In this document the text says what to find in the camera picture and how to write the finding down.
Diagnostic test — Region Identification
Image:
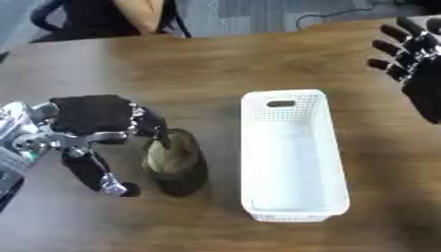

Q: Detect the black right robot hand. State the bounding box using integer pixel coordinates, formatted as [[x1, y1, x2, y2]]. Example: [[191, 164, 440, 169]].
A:
[[366, 16, 441, 125]]

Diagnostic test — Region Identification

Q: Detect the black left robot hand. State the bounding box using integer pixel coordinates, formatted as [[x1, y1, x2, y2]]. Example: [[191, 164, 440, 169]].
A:
[[29, 94, 172, 198]]

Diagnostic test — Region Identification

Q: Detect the person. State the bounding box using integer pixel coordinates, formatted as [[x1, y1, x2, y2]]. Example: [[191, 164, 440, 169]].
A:
[[58, 0, 174, 36]]

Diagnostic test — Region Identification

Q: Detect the brown oval object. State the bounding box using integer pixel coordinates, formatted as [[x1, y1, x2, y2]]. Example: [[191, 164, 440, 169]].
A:
[[139, 128, 211, 198]]

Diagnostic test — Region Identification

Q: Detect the black chair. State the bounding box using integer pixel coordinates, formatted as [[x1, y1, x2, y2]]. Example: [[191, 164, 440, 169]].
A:
[[28, 0, 193, 43]]

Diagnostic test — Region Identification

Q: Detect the white perforated plastic basket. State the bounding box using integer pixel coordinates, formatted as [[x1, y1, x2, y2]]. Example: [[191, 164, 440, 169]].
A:
[[239, 89, 351, 223]]

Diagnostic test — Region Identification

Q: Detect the black cable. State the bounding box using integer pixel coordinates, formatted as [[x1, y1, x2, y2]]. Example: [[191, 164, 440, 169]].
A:
[[294, 0, 404, 32]]

